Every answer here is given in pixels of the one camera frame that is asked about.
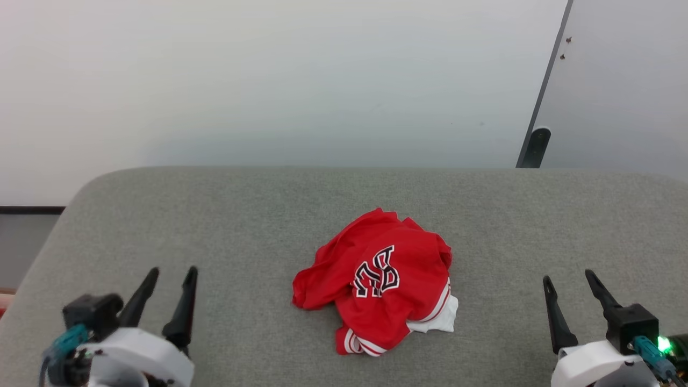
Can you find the grey wall panel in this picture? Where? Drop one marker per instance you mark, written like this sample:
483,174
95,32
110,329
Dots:
623,86

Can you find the teal camera connector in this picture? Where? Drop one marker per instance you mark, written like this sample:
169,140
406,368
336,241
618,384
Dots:
653,355
67,341

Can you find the teal right camera connector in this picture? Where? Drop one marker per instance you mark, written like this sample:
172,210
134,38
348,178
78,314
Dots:
653,355

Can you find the black baseboard strip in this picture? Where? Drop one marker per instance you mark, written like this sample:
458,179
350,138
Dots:
32,210

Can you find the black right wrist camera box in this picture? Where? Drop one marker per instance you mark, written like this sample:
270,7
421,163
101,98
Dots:
631,325

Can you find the red and white jersey garment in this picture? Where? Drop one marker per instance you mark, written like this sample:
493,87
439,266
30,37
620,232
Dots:
376,301

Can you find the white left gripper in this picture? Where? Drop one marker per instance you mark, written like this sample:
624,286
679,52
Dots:
145,355

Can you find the teal left camera connector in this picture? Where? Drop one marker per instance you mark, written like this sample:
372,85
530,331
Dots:
67,341

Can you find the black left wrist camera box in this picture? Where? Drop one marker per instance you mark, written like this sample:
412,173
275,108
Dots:
94,314

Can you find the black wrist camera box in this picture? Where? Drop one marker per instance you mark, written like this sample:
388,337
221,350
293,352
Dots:
631,325
94,314

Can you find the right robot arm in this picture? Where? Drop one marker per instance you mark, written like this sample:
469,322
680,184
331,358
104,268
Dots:
680,352

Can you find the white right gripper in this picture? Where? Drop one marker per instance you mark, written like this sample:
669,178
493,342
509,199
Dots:
591,365

